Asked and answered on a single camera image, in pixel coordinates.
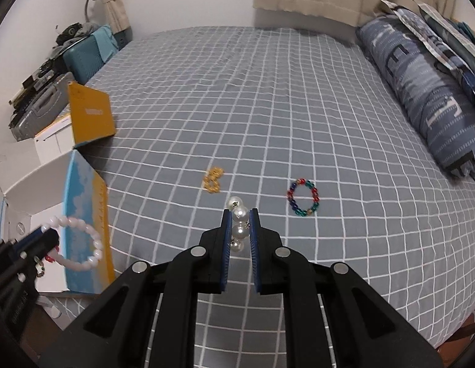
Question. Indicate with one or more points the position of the blue folded duvet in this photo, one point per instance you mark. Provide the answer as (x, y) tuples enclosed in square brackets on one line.
[(432, 99)]

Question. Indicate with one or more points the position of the teal suitcase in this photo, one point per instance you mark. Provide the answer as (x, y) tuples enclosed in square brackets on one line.
[(86, 57)]

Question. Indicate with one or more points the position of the grey hard case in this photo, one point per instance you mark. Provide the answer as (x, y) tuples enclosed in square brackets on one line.
[(41, 109)]

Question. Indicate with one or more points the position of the grey checked bed sheet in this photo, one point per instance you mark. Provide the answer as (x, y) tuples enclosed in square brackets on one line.
[(302, 128)]

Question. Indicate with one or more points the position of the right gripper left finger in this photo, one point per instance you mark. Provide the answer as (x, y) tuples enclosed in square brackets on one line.
[(147, 316)]

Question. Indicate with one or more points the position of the blue yellow cardboard shoebox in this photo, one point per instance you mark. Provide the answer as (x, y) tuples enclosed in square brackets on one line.
[(46, 180)]

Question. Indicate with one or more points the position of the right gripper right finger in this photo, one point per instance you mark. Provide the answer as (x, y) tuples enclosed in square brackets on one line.
[(333, 317)]

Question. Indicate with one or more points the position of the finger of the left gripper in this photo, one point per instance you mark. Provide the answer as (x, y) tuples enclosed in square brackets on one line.
[(22, 237), (30, 262)]

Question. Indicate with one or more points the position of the patterned pillow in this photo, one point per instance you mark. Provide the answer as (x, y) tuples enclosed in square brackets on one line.
[(442, 40)]

